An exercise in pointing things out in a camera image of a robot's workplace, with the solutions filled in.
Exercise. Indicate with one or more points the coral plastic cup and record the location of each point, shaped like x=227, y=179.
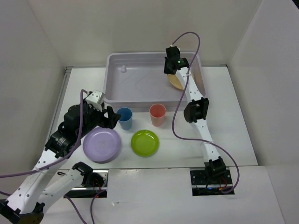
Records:
x=157, y=114

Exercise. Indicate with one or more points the lavender plastic bin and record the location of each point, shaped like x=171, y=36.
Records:
x=137, y=81

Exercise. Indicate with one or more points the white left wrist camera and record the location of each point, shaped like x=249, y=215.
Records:
x=95, y=99

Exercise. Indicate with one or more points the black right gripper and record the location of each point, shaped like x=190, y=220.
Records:
x=166, y=70

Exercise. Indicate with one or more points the purple plastic plate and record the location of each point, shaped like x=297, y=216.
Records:
x=102, y=145

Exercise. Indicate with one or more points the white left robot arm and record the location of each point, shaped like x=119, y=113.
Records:
x=28, y=204

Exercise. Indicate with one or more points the green plastic plate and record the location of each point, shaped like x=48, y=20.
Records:
x=144, y=143

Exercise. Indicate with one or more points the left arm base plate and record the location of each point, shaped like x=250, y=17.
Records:
x=98, y=182

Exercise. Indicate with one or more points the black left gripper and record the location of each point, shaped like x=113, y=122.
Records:
x=110, y=122

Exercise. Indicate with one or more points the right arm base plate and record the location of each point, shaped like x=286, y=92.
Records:
x=204, y=186

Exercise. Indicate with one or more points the beige bear plate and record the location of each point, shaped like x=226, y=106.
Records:
x=174, y=81

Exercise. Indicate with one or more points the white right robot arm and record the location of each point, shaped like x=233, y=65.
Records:
x=195, y=112

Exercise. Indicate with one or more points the blue plastic cup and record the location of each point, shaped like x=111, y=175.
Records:
x=126, y=118

